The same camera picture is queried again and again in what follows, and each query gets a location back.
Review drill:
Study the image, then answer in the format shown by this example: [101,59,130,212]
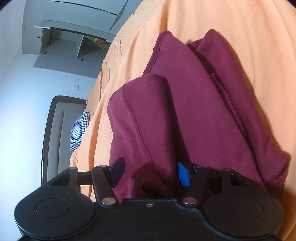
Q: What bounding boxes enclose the maroon long sleeve shirt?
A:
[107,32,290,200]

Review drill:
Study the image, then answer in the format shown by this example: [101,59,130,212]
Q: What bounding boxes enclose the grey wardrobe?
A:
[22,1,141,79]

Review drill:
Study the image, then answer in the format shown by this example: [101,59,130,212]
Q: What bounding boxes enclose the dark wood padded headboard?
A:
[41,95,86,185]

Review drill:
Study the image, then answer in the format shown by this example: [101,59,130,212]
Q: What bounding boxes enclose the white wall switch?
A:
[73,84,79,92]

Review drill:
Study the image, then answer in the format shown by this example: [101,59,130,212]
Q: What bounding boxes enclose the black white checkered pillow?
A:
[69,111,90,151]

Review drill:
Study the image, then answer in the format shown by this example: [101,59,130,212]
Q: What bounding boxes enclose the colourful bag in wardrobe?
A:
[84,35,111,50]

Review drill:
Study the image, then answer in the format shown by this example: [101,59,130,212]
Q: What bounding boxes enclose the orange duvet cover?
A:
[70,1,295,240]

